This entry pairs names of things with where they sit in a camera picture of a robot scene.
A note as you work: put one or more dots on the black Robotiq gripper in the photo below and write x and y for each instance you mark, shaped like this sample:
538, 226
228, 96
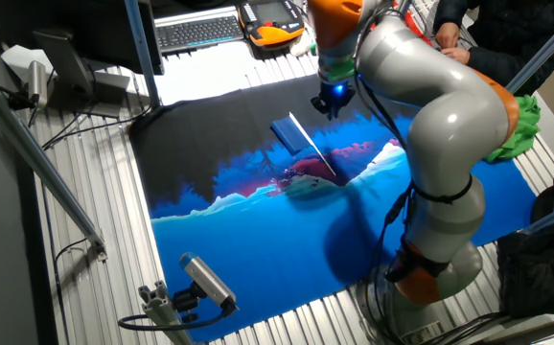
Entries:
337, 91

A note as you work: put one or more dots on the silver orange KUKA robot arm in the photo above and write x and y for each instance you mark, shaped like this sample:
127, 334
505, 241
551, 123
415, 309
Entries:
449, 115

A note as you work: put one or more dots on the person's left hand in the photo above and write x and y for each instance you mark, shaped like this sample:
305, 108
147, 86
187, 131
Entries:
456, 55

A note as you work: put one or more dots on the person's right hand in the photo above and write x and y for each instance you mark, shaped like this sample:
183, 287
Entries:
447, 35

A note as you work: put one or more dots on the orange black teach pendant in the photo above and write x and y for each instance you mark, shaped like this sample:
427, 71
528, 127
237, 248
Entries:
272, 26

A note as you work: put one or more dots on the red cloth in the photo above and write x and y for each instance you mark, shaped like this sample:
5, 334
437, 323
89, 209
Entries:
418, 29

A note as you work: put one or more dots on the black silver keyboard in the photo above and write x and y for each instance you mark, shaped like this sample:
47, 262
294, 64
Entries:
198, 31

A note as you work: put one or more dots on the printed landscape cloth mat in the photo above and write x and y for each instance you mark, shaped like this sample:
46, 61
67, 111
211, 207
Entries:
258, 249

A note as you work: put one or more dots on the person in black jacket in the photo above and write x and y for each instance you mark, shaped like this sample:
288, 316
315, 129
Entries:
507, 29

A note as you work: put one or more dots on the green crumpled cloth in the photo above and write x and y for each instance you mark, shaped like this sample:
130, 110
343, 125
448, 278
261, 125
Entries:
523, 134

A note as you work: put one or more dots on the black monitor with stand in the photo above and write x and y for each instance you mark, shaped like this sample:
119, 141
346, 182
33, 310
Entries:
104, 29

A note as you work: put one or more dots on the black jacket pile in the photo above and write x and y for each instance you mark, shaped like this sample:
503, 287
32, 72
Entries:
540, 268

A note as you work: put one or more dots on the white paper sheet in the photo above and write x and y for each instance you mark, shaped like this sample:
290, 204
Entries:
16, 57

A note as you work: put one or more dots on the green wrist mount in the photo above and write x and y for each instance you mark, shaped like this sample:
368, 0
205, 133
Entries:
338, 71

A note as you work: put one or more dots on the aluminium frame post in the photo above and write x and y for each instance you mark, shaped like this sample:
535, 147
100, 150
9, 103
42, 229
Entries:
140, 48

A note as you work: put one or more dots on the silver camera with blue end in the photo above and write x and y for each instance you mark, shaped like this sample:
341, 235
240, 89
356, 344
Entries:
207, 280

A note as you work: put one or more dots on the short aluminium extrusion mount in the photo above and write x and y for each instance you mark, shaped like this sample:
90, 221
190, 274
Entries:
162, 311

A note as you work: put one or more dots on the small silver camera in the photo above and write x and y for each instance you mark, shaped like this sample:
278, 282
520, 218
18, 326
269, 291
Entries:
37, 81

